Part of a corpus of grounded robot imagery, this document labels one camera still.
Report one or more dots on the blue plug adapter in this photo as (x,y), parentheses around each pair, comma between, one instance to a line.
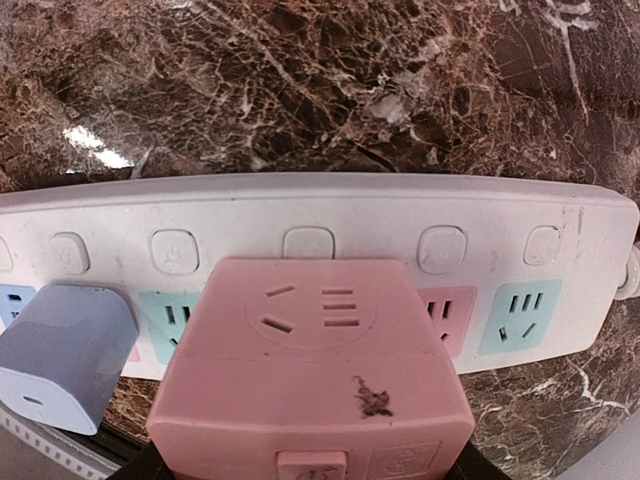
(62,357)

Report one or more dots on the white colourful power strip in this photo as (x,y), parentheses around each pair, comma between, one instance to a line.
(511,271)

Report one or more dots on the white slotted cable duct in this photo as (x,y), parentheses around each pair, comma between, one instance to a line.
(77,456)

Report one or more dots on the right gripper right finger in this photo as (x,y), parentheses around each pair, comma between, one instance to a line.
(473,465)

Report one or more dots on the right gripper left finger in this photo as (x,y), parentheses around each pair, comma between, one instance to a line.
(146,465)

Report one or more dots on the pink cube socket adapter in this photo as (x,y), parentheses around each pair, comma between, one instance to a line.
(310,369)

